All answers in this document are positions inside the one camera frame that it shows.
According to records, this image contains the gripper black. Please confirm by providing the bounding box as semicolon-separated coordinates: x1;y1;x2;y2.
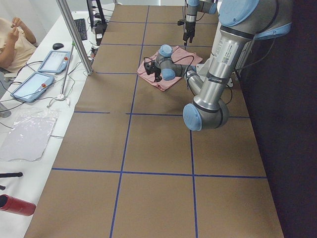
151;65;162;82
183;21;196;46

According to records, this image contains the pink Snoopy t-shirt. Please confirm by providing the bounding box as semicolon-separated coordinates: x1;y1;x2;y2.
137;44;203;91

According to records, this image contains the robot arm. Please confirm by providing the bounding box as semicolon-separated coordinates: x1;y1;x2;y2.
178;0;218;46
144;0;293;131

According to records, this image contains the black box with label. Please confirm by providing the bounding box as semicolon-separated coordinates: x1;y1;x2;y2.
95;21;107;46

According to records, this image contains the black keyboard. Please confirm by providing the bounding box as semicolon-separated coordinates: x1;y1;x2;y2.
74;18;88;41

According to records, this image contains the upper teach pendant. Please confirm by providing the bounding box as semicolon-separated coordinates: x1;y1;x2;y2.
38;51;71;73

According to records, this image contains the teach pendant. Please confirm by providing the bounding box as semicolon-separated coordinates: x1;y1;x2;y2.
10;72;54;103
38;51;71;73

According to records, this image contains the black computer mouse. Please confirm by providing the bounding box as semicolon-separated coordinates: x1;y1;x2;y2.
52;43;64;50

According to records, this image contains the lower teach pendant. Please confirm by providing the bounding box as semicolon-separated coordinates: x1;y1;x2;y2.
10;72;54;103

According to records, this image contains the seated person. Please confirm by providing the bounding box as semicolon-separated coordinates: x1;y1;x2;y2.
0;17;37;73

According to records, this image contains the clear plastic bag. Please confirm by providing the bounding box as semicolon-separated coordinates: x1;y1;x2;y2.
0;108;60;162

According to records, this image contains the black tripod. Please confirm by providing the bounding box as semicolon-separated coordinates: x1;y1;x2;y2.
0;172;23;190

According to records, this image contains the red bottle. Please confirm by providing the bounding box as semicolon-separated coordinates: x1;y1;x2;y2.
0;194;36;216

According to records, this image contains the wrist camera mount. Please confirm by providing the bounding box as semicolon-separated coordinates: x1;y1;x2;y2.
177;19;187;26
143;60;157;75

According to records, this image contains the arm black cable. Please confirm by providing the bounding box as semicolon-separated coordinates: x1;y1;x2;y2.
143;56;196;90

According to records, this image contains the aluminium frame post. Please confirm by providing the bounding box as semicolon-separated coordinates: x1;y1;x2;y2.
56;0;93;75

